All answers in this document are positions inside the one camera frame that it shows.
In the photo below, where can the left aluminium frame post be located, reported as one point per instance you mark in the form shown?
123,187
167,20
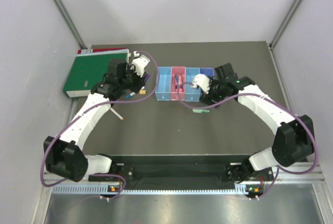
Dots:
70,24

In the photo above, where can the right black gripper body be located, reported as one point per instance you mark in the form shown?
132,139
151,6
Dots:
216,91

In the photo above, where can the red folder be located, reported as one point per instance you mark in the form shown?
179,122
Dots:
87,52

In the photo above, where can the white blue pen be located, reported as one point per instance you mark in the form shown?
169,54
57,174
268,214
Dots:
133,93

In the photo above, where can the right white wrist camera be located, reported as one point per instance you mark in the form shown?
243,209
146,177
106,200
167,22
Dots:
203,82

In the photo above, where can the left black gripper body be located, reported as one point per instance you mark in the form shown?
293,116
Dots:
131,81

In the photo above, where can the right aluminium frame post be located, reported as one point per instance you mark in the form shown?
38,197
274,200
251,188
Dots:
285,22

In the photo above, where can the aluminium front rail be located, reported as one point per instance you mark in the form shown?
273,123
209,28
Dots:
297,170

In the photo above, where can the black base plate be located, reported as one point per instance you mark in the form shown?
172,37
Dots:
223,172

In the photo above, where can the pink drawer bin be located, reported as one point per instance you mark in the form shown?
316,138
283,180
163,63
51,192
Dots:
175,96

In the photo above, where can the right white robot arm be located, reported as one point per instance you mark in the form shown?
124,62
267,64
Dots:
294,135

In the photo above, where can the green highlighter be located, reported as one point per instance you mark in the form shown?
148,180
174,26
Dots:
201,111

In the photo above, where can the purple drawer bin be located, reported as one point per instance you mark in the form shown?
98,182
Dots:
207,71

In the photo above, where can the pink pencil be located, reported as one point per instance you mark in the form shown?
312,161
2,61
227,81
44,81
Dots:
116,114

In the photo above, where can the green ring binder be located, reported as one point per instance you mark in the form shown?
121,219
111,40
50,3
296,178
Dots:
88,69

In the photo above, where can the grey cable duct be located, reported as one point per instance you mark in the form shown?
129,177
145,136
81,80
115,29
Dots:
105,189

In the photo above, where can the light blue bin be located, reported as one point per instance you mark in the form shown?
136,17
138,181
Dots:
191,94
163,91

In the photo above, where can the aluminium frame post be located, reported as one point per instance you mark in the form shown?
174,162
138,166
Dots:
70,24
285,22

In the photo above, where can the crayon tube pink cap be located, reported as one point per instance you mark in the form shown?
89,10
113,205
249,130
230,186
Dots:
178,81

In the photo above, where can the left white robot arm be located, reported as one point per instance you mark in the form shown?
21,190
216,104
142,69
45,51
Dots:
64,153

